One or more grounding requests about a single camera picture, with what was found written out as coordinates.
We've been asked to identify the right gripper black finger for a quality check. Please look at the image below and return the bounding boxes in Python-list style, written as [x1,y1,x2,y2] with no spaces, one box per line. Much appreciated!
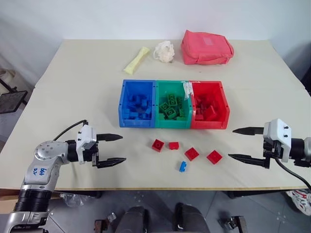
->
[228,153,271,169]
[232,126,265,136]

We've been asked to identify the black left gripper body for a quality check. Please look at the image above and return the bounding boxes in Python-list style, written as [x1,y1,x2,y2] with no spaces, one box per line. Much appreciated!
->
[80,142,100,168]

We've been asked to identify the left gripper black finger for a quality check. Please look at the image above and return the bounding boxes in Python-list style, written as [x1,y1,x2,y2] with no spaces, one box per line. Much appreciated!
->
[95,157,127,170]
[96,133,124,143]

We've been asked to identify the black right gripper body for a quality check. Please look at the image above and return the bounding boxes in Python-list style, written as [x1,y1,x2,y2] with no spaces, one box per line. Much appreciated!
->
[262,138,284,161]

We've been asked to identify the red square building brick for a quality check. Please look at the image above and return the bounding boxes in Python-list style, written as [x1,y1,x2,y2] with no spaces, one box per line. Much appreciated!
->
[207,150,224,166]
[152,139,165,153]
[184,147,200,162]

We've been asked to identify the blue plastic storage bin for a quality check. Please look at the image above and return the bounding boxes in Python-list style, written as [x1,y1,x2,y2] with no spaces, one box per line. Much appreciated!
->
[118,79,157,129]

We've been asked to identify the large red building brick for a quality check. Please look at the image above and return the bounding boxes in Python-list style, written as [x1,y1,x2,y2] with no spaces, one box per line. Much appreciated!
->
[205,105,219,121]

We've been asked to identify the red plastic storage bin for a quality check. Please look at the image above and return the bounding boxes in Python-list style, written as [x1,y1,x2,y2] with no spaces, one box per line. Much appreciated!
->
[190,81,230,130]

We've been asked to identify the clear crumpled plastic bag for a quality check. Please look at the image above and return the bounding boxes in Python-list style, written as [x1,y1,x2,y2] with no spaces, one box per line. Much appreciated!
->
[59,193,85,207]

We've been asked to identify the white and red shoe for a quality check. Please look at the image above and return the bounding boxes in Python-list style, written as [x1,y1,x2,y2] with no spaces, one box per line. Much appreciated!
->
[286,190,311,215]

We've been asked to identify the dark rounded shape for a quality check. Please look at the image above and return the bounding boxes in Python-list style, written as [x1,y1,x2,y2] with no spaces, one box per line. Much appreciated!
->
[174,202,211,233]
[116,205,149,233]

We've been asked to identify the green plastic storage bin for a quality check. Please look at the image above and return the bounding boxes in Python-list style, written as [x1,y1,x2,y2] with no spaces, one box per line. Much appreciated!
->
[154,80,193,129]

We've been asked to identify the torn white tape label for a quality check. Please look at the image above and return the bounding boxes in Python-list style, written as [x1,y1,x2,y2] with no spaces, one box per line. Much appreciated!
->
[181,82,194,100]

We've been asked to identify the pale yellow tube packet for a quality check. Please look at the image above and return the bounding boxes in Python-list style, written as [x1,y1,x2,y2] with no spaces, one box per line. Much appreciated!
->
[123,46,149,75]

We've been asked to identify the red fabric pouch bag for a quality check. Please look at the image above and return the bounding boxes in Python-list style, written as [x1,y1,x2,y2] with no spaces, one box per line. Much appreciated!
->
[181,29,235,66]

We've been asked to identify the black mesh stand tray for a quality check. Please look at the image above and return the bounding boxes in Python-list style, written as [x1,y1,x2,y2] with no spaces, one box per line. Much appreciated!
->
[0,90,28,115]

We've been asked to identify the white mesh bath sponge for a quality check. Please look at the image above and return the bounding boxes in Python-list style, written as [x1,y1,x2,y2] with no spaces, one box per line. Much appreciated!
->
[153,41,176,64]

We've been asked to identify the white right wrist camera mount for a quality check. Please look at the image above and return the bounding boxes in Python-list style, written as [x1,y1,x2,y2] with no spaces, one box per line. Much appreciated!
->
[263,118,293,162]

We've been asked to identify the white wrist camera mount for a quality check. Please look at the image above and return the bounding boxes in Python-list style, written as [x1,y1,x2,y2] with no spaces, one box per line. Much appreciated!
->
[75,125,98,164]
[263,118,293,162]

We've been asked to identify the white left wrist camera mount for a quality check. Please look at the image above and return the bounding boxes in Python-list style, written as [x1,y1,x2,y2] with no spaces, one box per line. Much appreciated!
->
[75,125,98,164]

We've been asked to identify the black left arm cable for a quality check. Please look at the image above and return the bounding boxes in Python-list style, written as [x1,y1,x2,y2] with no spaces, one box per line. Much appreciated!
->
[52,119,88,141]

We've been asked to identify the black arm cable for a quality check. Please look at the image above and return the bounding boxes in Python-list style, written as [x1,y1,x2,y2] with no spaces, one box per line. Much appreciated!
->
[276,157,311,193]
[52,119,88,141]

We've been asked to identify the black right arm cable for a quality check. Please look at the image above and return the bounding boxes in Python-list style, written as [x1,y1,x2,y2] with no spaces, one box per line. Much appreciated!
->
[276,157,311,193]

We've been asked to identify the metal caster bracket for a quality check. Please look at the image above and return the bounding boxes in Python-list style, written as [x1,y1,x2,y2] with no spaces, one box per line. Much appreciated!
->
[218,215,247,233]
[94,213,115,233]

